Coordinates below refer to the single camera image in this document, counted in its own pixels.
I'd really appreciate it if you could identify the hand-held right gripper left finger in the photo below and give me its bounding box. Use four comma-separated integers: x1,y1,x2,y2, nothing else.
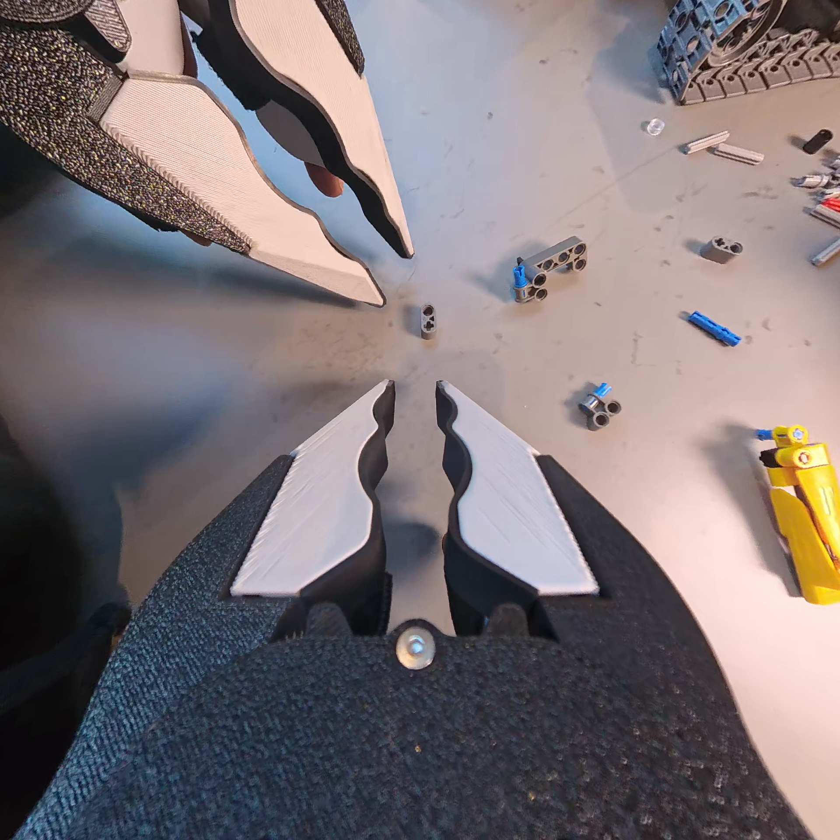
230,379,397,634

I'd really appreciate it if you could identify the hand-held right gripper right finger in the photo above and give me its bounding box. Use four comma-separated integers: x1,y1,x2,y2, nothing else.
435,381,600,634

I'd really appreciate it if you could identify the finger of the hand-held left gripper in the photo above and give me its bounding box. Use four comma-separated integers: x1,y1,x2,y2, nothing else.
100,73,387,308
196,0,416,259

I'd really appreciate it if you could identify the grey connector with blue pin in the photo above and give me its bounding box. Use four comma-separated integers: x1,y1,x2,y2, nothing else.
577,382,622,432

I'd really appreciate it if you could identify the blue axle pin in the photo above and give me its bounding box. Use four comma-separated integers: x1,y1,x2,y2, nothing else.
687,310,743,347

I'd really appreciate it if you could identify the grey desk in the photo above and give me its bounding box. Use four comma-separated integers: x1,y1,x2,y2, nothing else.
0,0,840,840

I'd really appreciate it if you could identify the person's left hand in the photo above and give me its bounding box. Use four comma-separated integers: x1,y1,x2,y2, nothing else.
304,161,346,198

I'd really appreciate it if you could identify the grey bent beam assembly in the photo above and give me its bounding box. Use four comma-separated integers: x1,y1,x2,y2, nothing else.
514,236,588,304

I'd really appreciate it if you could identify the yellow tracked brick bulldozer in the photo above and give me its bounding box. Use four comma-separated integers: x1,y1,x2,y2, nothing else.
656,0,840,106

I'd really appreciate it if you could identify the pile of small connector pins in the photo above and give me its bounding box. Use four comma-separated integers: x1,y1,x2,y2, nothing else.
791,128,840,266

